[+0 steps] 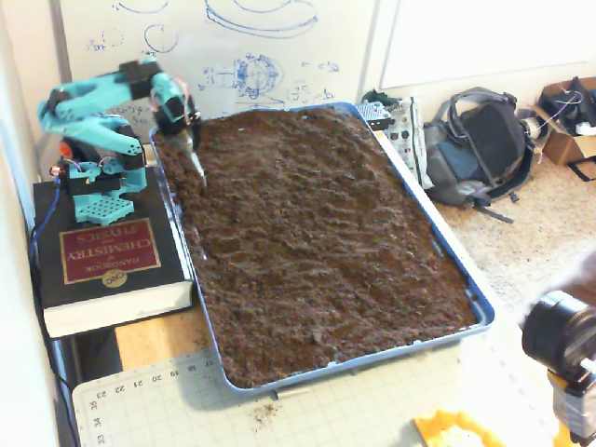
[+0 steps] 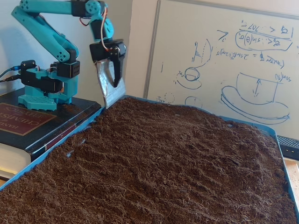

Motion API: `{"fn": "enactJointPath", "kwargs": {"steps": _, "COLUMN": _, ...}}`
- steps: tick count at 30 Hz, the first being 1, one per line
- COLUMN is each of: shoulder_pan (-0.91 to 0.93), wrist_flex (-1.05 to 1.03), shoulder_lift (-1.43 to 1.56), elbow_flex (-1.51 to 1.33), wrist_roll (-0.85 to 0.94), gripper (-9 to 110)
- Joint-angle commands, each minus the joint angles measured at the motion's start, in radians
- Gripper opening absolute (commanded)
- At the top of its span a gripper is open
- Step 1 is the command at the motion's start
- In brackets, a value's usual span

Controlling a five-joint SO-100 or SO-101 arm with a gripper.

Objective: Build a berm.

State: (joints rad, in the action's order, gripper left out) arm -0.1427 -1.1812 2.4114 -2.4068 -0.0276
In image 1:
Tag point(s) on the grey backpack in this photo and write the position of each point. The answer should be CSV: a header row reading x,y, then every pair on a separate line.
x,y
479,139

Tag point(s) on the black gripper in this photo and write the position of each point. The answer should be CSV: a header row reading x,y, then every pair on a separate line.
x,y
188,143

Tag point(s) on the blue plastic tray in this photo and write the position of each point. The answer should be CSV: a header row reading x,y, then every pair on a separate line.
x,y
486,316

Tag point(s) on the black controller block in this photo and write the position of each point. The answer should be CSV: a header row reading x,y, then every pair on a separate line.
x,y
70,150

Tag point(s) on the pale green cutting mat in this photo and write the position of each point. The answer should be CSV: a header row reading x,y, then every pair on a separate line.
x,y
209,410

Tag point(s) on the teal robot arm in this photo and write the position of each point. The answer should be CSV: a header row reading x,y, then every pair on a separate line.
x,y
84,93

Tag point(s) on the white printed plastic bag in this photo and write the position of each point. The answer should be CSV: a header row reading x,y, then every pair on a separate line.
x,y
410,144

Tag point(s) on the whiteboard with blue drawings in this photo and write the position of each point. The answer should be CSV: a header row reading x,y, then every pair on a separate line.
x,y
186,60

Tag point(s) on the black chemistry physics handbook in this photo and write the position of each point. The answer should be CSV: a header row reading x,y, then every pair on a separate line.
x,y
112,251

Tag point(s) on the black lens camera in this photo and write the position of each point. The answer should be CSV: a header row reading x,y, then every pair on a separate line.
x,y
554,326

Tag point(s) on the silver foil scoop plate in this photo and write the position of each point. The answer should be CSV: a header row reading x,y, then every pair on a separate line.
x,y
195,163

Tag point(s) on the brown soil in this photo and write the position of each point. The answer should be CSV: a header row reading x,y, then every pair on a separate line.
x,y
316,233

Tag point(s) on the blank white board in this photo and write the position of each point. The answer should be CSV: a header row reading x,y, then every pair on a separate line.
x,y
489,37

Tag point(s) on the yellow plastic piece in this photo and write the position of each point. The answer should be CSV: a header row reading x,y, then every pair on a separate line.
x,y
433,426

